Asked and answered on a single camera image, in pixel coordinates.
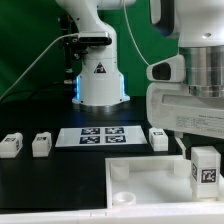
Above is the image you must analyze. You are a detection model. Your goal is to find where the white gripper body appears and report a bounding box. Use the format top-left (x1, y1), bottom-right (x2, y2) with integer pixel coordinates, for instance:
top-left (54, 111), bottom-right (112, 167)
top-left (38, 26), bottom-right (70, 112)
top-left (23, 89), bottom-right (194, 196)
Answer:
top-left (146, 82), bottom-right (224, 139)

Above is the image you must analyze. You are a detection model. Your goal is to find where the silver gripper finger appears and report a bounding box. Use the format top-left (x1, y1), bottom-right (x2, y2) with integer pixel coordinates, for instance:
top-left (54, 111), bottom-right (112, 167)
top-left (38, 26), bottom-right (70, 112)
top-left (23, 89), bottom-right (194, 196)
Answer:
top-left (174, 132), bottom-right (186, 158)

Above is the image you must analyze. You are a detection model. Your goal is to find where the white square tabletop part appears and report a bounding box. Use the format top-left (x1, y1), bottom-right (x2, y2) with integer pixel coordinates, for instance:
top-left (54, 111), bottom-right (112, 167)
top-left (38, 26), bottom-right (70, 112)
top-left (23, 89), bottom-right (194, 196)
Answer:
top-left (104, 154), bottom-right (224, 211)

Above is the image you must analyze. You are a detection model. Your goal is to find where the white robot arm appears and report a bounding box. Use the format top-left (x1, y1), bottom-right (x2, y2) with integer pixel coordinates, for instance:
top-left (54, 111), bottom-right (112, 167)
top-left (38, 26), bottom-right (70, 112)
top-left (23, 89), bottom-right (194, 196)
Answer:
top-left (55, 0), bottom-right (224, 139)

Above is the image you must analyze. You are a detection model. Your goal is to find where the white tag sheet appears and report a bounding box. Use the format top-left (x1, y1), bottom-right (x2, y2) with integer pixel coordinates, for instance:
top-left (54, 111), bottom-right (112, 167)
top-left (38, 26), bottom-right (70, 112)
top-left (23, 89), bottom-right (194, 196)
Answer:
top-left (56, 126), bottom-right (147, 147)

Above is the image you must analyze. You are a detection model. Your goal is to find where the white front edge strip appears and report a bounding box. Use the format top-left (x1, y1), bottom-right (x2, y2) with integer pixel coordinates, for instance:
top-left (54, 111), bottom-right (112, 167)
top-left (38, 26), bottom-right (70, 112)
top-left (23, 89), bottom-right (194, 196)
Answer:
top-left (0, 203), bottom-right (224, 224)

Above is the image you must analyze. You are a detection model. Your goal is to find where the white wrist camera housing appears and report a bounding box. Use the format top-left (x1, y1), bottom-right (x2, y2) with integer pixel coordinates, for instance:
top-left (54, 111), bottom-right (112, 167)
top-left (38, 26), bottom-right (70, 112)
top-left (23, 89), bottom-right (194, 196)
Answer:
top-left (146, 54), bottom-right (186, 83)

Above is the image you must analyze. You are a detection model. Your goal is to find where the black camera on stand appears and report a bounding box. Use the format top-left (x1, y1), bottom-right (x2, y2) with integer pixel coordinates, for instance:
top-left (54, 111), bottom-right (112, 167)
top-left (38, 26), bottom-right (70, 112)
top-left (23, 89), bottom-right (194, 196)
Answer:
top-left (78, 32), bottom-right (112, 46)

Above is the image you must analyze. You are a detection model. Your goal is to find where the black camera stand pole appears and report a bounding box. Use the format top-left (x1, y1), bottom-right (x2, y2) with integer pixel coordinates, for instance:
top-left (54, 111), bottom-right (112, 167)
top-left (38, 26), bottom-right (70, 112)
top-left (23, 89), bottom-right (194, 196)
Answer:
top-left (57, 13), bottom-right (84, 94)

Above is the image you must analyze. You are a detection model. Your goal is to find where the white camera cable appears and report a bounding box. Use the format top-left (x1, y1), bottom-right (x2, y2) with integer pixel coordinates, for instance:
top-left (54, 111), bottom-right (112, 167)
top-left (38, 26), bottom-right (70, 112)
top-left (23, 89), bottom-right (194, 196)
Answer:
top-left (0, 32), bottom-right (80, 101)

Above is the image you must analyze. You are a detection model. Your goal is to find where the black cable on table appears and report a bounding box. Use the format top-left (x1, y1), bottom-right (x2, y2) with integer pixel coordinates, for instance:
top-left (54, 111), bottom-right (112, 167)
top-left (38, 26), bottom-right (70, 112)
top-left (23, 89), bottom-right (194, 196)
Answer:
top-left (0, 81), bottom-right (75, 105)

